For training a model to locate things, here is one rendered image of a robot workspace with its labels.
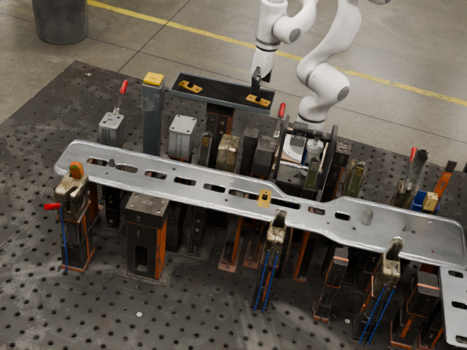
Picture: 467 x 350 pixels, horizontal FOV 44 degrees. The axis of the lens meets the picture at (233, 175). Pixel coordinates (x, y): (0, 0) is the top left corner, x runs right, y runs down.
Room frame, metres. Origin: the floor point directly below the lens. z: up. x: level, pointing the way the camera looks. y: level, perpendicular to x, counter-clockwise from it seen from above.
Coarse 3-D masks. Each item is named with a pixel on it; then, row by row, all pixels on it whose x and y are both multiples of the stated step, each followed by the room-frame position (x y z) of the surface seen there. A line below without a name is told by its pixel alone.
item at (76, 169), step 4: (72, 164) 1.33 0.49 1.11; (76, 164) 1.33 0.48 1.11; (80, 164) 1.34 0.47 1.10; (72, 168) 1.33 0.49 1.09; (76, 168) 1.32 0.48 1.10; (80, 168) 1.33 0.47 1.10; (72, 172) 1.33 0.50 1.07; (76, 172) 1.33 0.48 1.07; (80, 172) 1.33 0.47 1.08; (72, 176) 1.34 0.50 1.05; (76, 176) 1.33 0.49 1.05; (80, 176) 1.33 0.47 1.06
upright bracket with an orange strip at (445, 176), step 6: (450, 162) 1.52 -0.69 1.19; (456, 162) 1.52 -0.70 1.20; (450, 168) 1.52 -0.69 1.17; (444, 174) 1.52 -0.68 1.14; (450, 174) 1.51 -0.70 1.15; (444, 180) 1.52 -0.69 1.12; (438, 186) 1.52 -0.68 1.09; (444, 186) 1.51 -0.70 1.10; (438, 192) 1.52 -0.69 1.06; (438, 198) 1.51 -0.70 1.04
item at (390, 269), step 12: (384, 264) 1.17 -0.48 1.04; (396, 264) 1.18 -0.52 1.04; (372, 276) 1.22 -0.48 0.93; (384, 276) 1.14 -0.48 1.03; (396, 276) 1.14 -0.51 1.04; (372, 288) 1.17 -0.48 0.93; (384, 288) 1.14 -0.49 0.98; (372, 300) 1.15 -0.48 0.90; (384, 300) 1.14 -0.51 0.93; (360, 312) 1.19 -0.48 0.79; (372, 312) 1.13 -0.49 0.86; (360, 324) 1.14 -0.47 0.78; (372, 324) 1.13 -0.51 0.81; (360, 336) 1.14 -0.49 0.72
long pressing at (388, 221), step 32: (64, 160) 1.46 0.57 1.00; (128, 160) 1.51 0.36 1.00; (160, 160) 1.53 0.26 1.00; (160, 192) 1.38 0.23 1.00; (192, 192) 1.40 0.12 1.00; (224, 192) 1.42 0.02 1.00; (256, 192) 1.45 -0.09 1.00; (288, 224) 1.32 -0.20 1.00; (320, 224) 1.34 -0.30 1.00; (352, 224) 1.36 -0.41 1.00; (384, 224) 1.39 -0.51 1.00; (416, 224) 1.41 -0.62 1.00; (448, 224) 1.44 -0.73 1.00; (416, 256) 1.27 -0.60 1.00; (448, 256) 1.29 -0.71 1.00
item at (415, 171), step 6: (420, 150) 1.54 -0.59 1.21; (426, 150) 1.54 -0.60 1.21; (414, 156) 1.54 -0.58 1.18; (420, 156) 1.50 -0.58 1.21; (426, 156) 1.50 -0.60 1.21; (414, 162) 1.52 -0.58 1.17; (420, 162) 1.53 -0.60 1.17; (414, 168) 1.53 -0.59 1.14; (420, 168) 1.52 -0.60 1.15; (408, 174) 1.52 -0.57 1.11; (414, 174) 1.52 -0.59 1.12; (408, 180) 1.51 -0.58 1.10; (414, 180) 1.52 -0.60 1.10; (414, 186) 1.51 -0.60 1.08; (402, 192) 1.51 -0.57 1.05
